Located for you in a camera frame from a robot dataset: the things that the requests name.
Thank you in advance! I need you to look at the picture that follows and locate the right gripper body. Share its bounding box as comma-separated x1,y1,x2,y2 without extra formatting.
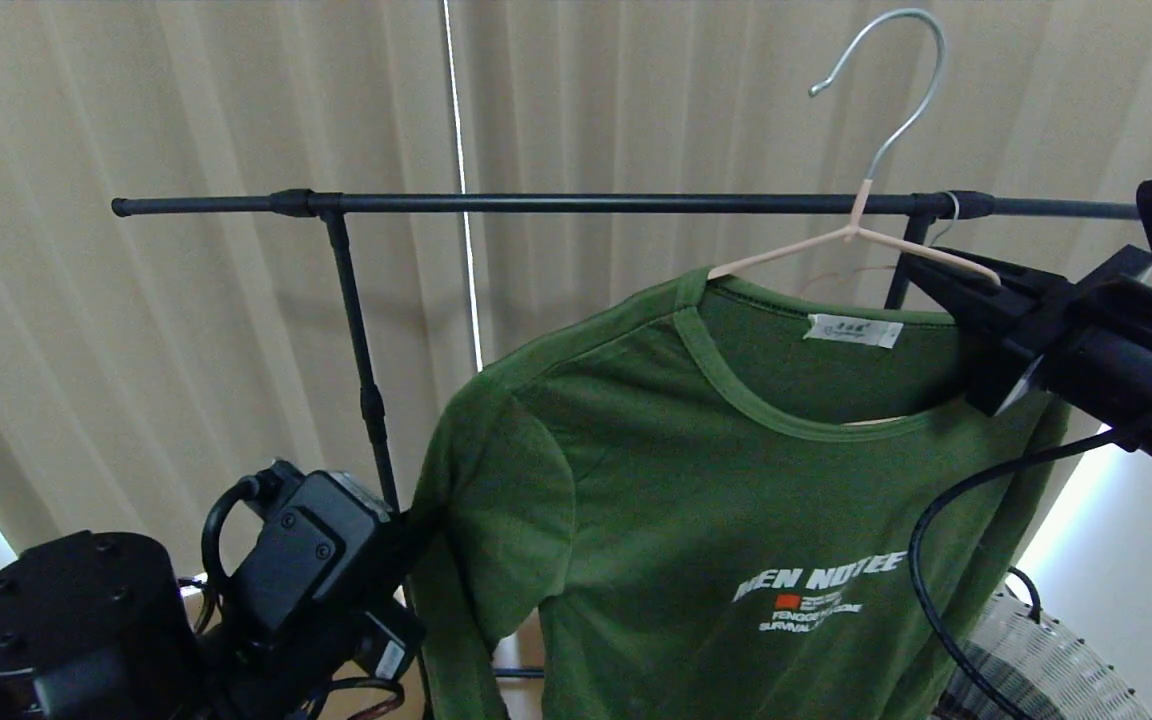
966,278,1152,427

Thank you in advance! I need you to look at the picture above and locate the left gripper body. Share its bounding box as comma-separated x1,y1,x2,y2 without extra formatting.
340,510,429,683

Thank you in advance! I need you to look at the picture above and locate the green long-sleeved shirt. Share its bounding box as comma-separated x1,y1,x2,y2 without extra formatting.
404,267,1073,720

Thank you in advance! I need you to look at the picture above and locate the white laundry basket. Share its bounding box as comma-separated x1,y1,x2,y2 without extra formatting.
934,566,1152,720

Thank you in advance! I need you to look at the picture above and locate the black clothes rack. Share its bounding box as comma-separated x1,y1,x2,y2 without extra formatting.
110,187,1143,720

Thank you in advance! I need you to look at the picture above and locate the beige curtain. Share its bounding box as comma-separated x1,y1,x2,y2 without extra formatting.
0,0,1152,611

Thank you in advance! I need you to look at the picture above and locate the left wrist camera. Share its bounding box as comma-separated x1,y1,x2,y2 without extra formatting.
229,468,399,643

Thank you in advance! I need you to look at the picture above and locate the black cable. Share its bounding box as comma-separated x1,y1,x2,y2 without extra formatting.
909,380,1152,720
200,474,269,593

